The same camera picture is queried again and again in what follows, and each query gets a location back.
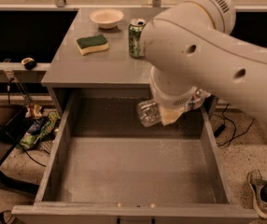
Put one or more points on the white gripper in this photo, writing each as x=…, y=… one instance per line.
x=175, y=101

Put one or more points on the clear plastic water bottle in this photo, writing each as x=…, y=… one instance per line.
x=149, y=111

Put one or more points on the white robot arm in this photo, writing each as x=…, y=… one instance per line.
x=190, y=47

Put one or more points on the open grey top drawer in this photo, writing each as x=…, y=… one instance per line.
x=106, y=168

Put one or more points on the green soda can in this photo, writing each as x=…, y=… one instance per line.
x=135, y=29

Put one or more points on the grey cabinet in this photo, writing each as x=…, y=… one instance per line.
x=110, y=73

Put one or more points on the green and yellow sponge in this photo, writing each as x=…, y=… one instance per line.
x=92, y=44

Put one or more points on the white paper bowl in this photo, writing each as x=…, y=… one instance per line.
x=106, y=18

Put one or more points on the green snack bag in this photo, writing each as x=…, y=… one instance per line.
x=39, y=129

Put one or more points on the crumpled white wrapper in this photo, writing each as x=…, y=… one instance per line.
x=34, y=111

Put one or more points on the white sneaker on right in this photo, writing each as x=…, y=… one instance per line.
x=259, y=200

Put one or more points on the yellow black tape measure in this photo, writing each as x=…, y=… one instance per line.
x=29, y=63

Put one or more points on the dark chair on left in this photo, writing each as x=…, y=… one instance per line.
x=13, y=126

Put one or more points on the black sneaker bottom left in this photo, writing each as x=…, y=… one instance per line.
x=7, y=218

